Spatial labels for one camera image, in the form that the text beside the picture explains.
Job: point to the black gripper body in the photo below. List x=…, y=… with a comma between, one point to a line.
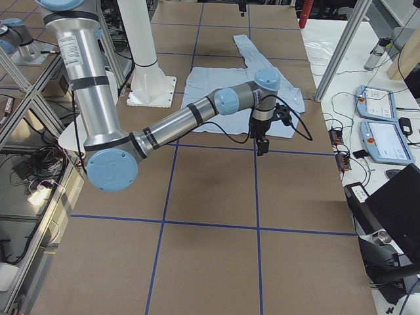
x=260, y=128

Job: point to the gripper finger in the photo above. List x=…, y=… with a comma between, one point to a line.
x=260, y=147
x=265, y=146

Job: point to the light blue button-up shirt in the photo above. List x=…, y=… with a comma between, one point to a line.
x=227, y=99

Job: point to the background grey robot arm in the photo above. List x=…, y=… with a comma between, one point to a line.
x=19, y=44

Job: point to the clear plastic bag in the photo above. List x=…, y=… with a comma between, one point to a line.
x=319, y=51

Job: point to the upper blue teach pendant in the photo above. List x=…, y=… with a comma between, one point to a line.
x=376, y=103

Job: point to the blue teach pendant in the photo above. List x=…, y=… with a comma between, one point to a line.
x=376, y=103
x=385, y=143

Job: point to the lower blue teach pendant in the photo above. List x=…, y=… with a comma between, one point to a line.
x=385, y=143

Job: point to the red cylinder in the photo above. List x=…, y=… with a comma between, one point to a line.
x=305, y=13

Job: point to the black power adapter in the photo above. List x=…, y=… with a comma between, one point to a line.
x=405, y=126

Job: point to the black laptop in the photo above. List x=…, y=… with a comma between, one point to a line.
x=396, y=206

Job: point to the clear water bottle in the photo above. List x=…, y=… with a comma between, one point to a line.
x=376, y=53

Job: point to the black stand device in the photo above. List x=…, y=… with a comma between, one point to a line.
x=390, y=271

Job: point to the white curved paper sheet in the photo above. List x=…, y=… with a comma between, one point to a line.
x=67, y=140

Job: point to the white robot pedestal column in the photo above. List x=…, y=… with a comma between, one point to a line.
x=150, y=86

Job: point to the aluminium frame post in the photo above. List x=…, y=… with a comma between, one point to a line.
x=344, y=42

